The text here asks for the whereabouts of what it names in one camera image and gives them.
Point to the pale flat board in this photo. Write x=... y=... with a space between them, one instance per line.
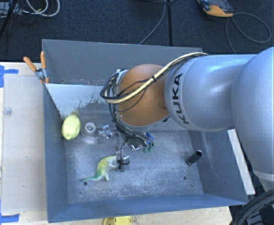
x=22 y=149

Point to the green and yellow toy dinosaur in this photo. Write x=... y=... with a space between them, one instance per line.
x=103 y=167

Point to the clear glass jar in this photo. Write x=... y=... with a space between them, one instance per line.
x=89 y=128

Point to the grey metal bin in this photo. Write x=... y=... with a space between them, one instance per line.
x=151 y=172

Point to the black tube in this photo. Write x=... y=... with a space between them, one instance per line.
x=193 y=159

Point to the clear glass piece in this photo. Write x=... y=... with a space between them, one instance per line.
x=105 y=133

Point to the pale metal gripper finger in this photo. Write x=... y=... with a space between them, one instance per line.
x=125 y=161
x=119 y=152

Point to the yellow lemon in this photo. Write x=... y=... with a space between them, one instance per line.
x=70 y=127

